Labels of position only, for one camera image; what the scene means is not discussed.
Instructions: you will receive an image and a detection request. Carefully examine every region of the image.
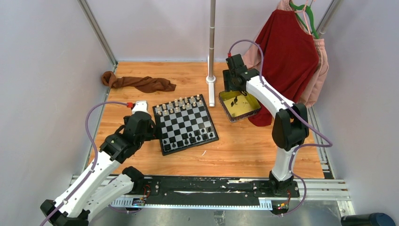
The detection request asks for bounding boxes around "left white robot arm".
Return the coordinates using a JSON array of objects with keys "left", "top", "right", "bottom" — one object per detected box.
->
[{"left": 40, "top": 110, "right": 155, "bottom": 226}]

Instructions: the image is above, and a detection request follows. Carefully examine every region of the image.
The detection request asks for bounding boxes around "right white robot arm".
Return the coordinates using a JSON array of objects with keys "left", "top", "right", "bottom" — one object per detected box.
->
[{"left": 223, "top": 53, "right": 309, "bottom": 197}]

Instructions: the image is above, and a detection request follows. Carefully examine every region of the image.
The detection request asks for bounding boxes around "pink garment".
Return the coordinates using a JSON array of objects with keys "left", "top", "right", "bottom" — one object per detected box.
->
[{"left": 242, "top": 0, "right": 329, "bottom": 108}]

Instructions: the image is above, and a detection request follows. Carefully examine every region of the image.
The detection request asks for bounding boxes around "metal pole with base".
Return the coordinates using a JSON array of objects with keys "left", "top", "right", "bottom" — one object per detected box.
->
[{"left": 206, "top": 0, "right": 216, "bottom": 107}]

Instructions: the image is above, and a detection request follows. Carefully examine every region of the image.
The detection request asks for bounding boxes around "gold metal tin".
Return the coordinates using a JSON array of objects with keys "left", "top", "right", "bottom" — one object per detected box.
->
[{"left": 218, "top": 91, "right": 261, "bottom": 123}]

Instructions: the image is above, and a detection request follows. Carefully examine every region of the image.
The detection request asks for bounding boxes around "brown cloth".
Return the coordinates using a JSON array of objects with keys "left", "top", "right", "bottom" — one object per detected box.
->
[{"left": 101, "top": 71, "right": 176, "bottom": 93}]

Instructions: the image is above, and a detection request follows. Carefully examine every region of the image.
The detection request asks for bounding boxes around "black white chessboard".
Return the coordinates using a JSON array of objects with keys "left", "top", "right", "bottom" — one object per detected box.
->
[{"left": 152, "top": 94, "right": 219, "bottom": 156}]

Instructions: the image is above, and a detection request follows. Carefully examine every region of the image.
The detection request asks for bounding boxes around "red shirt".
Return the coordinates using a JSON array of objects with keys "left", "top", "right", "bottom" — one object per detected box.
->
[{"left": 248, "top": 9, "right": 320, "bottom": 127}]

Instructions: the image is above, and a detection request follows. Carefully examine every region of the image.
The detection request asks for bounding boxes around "green hanger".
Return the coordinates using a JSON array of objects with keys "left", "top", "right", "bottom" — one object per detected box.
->
[{"left": 289, "top": 0, "right": 319, "bottom": 39}]

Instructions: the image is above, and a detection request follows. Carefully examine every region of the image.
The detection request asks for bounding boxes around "dark blue object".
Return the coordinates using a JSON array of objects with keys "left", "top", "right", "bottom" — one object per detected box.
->
[{"left": 341, "top": 213, "right": 396, "bottom": 226}]

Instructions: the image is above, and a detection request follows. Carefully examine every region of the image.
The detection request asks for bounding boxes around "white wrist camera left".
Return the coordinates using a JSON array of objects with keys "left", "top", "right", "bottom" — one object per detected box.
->
[{"left": 131, "top": 100, "right": 149, "bottom": 114}]

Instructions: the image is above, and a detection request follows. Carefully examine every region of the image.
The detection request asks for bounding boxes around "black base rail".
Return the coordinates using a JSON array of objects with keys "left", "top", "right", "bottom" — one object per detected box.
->
[{"left": 144, "top": 176, "right": 300, "bottom": 207}]

